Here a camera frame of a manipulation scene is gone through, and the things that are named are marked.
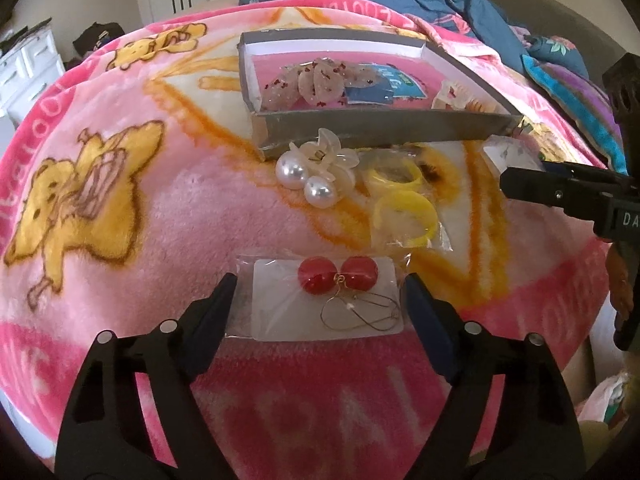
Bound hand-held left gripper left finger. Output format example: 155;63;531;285
54;272;238;480

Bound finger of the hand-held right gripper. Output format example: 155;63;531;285
542;160;631;184
500;166;601;221

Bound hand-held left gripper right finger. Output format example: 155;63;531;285
404;272;586;480

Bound white earring card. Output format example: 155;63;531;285
482;136;546;178

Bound red earrings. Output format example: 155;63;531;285
235;252;413;343

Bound white hair claw clip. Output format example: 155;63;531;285
431;80;481;111

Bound grey cardboard box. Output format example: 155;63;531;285
237;30;523;161

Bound dotted beige bow hair clip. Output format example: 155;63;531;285
260;57;378;111

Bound person's right hand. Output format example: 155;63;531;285
606;247;633;325

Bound colourful striped pillow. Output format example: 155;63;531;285
520;52;628;176

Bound yellow rings in plastic bag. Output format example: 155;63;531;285
357;147;461;254

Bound pink bear printed blanket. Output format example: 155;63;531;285
0;0;623;461

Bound pearl hair claw clip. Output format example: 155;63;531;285
275;127;362;208

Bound dark green headboard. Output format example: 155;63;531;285
465;0;628;68

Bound dark bag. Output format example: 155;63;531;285
72;22;126;56

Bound white dresser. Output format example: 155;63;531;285
0;25;66;121

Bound yellow ring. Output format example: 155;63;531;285
372;192;441;247
362;157;423;196

